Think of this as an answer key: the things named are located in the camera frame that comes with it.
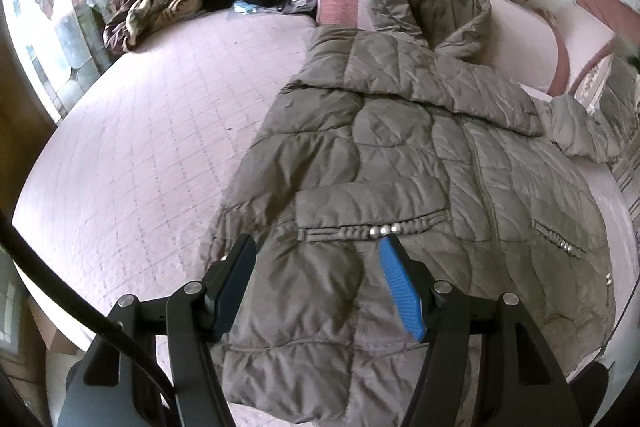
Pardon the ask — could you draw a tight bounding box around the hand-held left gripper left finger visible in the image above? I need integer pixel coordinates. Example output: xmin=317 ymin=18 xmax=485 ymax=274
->
xmin=82 ymin=234 xmax=257 ymax=427

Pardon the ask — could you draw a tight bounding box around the pink cushion with red ends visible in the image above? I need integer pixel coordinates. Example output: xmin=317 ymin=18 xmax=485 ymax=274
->
xmin=316 ymin=0 xmax=571 ymax=98
xmin=547 ymin=0 xmax=622 ymax=98

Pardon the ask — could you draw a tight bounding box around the cardboard box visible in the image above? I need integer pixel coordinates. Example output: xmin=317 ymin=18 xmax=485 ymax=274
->
xmin=25 ymin=297 xmax=81 ymax=358

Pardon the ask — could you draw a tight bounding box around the bed with pink quilted cover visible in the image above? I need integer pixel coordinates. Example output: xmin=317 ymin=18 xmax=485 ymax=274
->
xmin=12 ymin=12 xmax=640 ymax=408

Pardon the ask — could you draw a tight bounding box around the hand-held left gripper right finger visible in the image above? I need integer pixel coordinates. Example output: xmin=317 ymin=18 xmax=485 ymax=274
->
xmin=378 ymin=234 xmax=583 ymax=427

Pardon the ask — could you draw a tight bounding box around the olive quilted hooded jacket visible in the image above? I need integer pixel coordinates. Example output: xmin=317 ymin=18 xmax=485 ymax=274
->
xmin=200 ymin=0 xmax=635 ymax=425

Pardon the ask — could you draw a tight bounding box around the thick black cable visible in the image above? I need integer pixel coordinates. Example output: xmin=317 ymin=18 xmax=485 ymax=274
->
xmin=0 ymin=209 xmax=176 ymax=427

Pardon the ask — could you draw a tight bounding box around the striped floral pillow at right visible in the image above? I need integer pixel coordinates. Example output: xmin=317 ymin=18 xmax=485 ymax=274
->
xmin=570 ymin=52 xmax=640 ymax=228

